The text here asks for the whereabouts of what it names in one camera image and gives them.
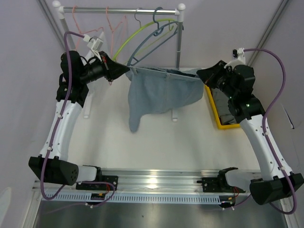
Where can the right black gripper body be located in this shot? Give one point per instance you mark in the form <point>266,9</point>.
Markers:
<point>223,80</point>

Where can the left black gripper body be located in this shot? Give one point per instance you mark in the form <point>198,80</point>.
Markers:
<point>95,70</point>

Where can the light blue denim garment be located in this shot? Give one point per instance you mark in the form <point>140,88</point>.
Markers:
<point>157,90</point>

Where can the pink wire hanger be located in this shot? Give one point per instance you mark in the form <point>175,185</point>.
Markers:
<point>78,27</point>
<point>114,33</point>

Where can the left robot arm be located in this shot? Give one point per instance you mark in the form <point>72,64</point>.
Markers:
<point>51,166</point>

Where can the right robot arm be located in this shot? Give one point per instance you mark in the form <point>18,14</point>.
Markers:
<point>277,180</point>

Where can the lime green hanger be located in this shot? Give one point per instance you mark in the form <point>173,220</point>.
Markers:
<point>155,34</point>

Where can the grey folded garment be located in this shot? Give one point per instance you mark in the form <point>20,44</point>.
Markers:
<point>221,104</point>

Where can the yellow plastic bin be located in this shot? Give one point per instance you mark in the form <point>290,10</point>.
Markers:
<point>216,116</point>

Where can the white clothes rack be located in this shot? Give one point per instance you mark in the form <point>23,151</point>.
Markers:
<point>61,10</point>

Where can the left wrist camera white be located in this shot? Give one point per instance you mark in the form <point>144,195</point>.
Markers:
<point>93,44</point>

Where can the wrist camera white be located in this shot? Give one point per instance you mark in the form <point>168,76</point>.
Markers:
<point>239,58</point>
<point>93,44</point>

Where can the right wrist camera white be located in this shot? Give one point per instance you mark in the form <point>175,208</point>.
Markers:
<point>239,58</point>

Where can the right black mount plate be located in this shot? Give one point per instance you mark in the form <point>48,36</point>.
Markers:
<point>217,185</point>

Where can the black mount plate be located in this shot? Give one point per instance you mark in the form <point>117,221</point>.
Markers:
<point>217,185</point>
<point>100,184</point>

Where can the left black mount plate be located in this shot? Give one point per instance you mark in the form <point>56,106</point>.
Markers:
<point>100,184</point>

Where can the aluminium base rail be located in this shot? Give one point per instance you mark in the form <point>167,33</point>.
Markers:
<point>142,180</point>

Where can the perforated cable tray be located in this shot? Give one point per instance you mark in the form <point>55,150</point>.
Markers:
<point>139,198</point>

